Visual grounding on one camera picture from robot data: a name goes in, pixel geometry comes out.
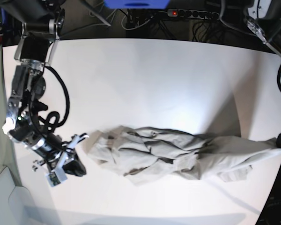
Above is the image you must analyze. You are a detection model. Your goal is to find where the black power strip red switch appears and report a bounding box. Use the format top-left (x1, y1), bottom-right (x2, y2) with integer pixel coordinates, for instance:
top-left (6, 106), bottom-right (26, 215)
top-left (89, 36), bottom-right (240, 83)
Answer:
top-left (167, 9), bottom-right (219, 20)

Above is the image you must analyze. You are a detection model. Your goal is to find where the blue box top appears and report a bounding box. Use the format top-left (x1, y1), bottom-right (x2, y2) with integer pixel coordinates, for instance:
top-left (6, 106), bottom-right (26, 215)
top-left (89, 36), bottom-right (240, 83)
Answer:
top-left (104, 0), bottom-right (170, 9)

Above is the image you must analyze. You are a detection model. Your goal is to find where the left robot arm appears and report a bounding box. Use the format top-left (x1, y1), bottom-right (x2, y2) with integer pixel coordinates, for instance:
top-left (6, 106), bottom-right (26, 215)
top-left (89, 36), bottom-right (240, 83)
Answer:
top-left (219, 0), bottom-right (281, 93)

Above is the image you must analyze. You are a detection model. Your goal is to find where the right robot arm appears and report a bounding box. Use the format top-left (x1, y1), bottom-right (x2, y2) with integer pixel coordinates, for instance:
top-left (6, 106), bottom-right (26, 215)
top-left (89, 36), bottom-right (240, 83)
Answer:
top-left (0, 0), bottom-right (88, 187)

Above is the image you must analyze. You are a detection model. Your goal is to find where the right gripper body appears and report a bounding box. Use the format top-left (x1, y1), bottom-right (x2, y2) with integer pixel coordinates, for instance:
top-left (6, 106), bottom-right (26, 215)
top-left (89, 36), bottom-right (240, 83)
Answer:
top-left (31, 133), bottom-right (89, 187)

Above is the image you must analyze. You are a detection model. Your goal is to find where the beige t-shirt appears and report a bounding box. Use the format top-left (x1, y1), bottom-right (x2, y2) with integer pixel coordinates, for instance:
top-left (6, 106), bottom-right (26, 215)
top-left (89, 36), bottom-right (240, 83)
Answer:
top-left (85, 127), bottom-right (281, 186)

